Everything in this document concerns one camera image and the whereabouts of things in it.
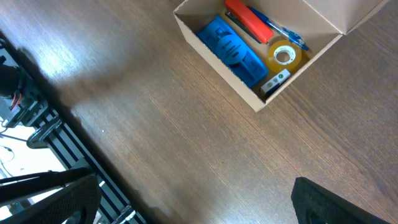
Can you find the blue plastic tray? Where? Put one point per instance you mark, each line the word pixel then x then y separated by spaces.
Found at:
pixel 227 45

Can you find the orange black stapler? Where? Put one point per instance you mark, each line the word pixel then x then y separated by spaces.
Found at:
pixel 259 29

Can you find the yellow clear tape roll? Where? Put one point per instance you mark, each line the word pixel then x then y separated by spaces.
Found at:
pixel 283 55

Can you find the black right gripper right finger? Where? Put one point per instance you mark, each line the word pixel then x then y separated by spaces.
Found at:
pixel 314 204

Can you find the black aluminium frame rail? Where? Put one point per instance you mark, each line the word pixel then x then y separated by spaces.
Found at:
pixel 72 151

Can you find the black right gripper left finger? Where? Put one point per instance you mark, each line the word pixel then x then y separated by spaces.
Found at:
pixel 76 203

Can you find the blue ballpoint pen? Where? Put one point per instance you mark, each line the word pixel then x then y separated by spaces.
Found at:
pixel 290 35

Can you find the cardboard box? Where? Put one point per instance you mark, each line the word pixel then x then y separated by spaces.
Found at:
pixel 319 23

